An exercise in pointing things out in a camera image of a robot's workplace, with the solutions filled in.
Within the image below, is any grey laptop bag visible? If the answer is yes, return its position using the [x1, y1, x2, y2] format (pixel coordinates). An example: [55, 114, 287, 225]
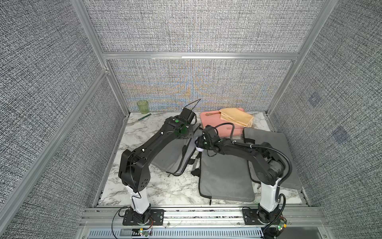
[151, 123, 202, 176]
[196, 151, 255, 203]
[243, 128, 302, 190]

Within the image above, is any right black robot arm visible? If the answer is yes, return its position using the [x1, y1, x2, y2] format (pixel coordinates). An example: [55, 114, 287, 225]
[196, 125, 292, 226]

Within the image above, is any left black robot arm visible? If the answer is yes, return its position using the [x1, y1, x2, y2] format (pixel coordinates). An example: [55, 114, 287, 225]
[118, 108, 199, 225]

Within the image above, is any pink laptop sleeve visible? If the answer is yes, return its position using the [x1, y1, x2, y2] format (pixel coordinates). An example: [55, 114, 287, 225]
[200, 108, 245, 137]

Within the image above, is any folded yellow cloth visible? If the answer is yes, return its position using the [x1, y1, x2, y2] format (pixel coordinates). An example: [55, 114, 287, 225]
[219, 108, 254, 127]

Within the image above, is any green glass cup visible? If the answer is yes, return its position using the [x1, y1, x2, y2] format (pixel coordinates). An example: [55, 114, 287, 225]
[137, 100, 149, 114]

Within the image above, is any green pen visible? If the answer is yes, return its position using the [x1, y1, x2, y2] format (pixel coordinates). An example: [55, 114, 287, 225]
[128, 113, 152, 125]

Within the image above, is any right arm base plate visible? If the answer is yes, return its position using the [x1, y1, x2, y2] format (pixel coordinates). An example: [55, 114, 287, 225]
[242, 207, 262, 226]

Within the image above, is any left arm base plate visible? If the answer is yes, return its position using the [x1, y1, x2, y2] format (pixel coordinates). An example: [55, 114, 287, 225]
[122, 209, 165, 227]

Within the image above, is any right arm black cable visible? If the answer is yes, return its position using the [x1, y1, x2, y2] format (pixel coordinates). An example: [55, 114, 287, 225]
[214, 122, 293, 228]

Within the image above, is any aluminium front rail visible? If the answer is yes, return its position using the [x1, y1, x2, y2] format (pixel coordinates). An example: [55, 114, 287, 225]
[75, 205, 334, 239]

